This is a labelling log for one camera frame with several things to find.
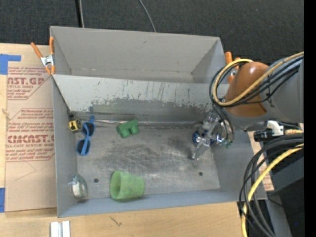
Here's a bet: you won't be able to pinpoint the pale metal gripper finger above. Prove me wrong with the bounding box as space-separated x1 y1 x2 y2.
194 142 212 161
191 137 206 159

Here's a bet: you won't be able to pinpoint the grey metal bin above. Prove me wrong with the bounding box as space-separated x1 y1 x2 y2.
49 25 269 218

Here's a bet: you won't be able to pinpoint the green toy block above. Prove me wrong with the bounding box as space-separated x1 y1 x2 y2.
116 119 140 139

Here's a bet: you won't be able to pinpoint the green foam cup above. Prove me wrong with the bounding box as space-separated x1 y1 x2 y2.
109 170 146 202

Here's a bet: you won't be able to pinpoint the blue sunglasses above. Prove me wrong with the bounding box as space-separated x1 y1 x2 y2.
75 115 96 157

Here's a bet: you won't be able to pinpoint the clear glass jar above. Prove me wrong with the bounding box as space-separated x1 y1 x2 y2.
67 173 89 200

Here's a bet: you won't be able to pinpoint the yellow and black cube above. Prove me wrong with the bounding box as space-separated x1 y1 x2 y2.
68 118 83 133

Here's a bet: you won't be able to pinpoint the brown cardboard board, red print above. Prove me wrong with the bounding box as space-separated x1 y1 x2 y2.
0 42 58 213

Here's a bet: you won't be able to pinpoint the black cylinder on white bracket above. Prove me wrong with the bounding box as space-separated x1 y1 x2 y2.
253 119 285 143

